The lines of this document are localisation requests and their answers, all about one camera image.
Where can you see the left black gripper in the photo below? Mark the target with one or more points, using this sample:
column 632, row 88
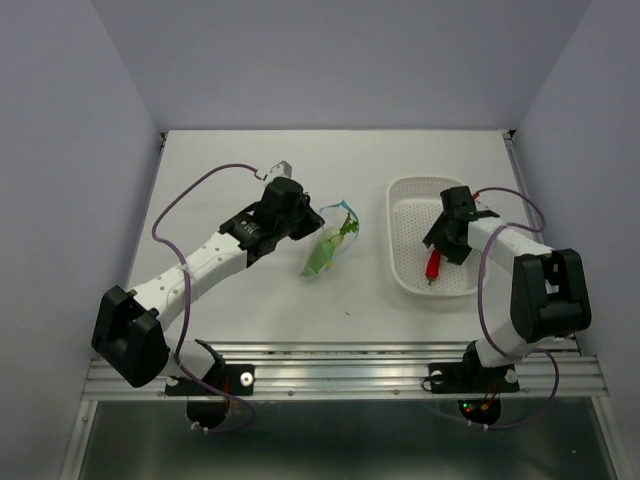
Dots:
column 312, row 221

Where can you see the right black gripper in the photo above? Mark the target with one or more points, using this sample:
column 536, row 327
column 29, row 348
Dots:
column 457, row 254

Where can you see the red toy chili pepper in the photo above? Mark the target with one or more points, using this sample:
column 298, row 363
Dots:
column 432, row 270

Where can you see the white toy radish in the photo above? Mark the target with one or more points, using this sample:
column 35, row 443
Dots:
column 344, row 234

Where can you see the green toy pepper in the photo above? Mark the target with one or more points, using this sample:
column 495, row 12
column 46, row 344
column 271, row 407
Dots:
column 320, row 257

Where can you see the clear zip top bag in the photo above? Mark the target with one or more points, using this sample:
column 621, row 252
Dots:
column 332, row 215

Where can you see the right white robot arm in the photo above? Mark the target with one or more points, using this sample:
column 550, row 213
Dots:
column 548, row 299

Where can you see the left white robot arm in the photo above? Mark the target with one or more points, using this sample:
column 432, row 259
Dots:
column 130, row 328

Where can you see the white perforated plastic basket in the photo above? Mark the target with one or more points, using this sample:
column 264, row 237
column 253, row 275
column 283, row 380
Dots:
column 413, row 204

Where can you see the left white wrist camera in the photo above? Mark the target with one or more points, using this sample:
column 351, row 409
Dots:
column 281, row 169

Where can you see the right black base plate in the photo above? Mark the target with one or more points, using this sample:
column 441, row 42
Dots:
column 455, row 378

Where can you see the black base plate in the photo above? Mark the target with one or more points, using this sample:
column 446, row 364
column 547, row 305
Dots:
column 455, row 378
column 233, row 379

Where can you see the aluminium frame rail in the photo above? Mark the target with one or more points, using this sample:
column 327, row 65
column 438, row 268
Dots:
column 393, row 371

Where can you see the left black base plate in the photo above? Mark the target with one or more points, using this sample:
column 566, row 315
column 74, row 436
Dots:
column 233, row 379

